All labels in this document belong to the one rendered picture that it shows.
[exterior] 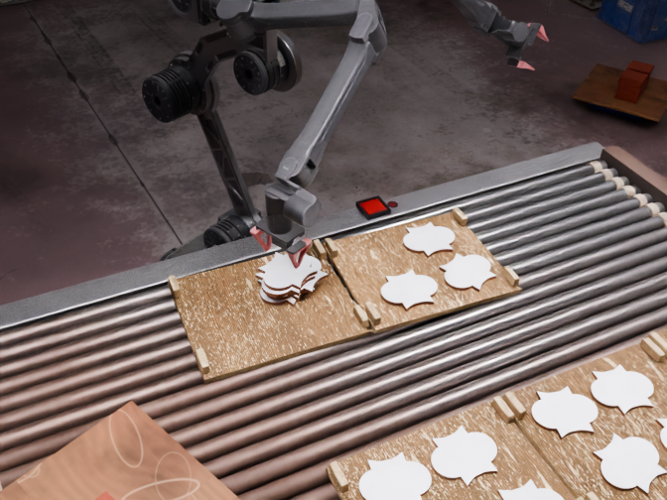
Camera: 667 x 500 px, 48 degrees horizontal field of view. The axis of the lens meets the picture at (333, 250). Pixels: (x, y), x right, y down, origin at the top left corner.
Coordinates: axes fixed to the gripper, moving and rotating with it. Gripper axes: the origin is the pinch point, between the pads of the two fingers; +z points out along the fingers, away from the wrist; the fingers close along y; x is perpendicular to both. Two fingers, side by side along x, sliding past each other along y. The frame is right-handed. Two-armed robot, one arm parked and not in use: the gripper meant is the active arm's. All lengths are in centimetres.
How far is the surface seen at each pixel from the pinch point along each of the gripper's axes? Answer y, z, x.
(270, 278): 1.8, 6.3, 2.7
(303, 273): -3.0, 6.6, -3.9
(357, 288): -12.7, 13.0, -13.5
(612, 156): -36, 16, -114
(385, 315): -23.9, 13.0, -10.1
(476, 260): -30, 13, -41
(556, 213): -35, 17, -78
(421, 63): 151, 115, -290
